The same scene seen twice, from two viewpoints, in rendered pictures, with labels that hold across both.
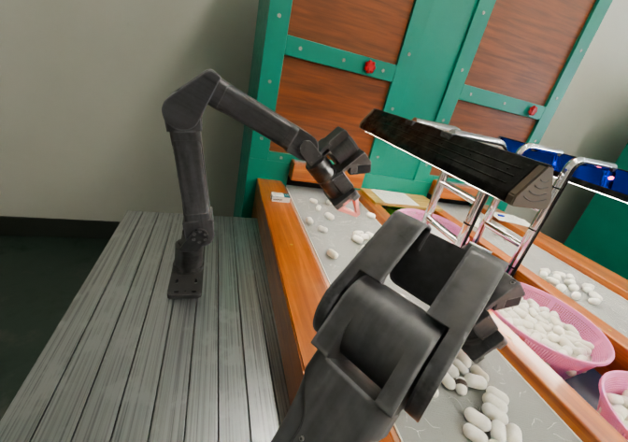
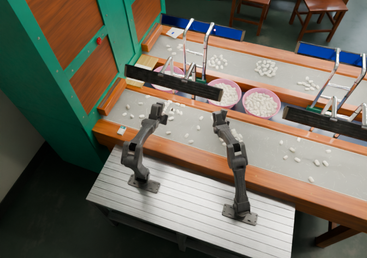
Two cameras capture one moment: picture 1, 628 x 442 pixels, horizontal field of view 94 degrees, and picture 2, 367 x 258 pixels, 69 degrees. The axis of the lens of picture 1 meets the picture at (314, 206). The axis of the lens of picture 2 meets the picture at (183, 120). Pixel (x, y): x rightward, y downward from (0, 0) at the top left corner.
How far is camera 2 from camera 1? 1.23 m
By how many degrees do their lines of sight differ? 48
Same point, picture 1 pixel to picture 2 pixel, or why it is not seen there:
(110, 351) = (172, 211)
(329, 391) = (239, 172)
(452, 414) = not seen: hidden behind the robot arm
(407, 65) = (108, 19)
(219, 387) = (195, 188)
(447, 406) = not seen: hidden behind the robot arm
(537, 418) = (240, 126)
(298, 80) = (78, 80)
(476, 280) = (243, 149)
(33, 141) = not seen: outside the picture
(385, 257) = (232, 155)
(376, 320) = (238, 162)
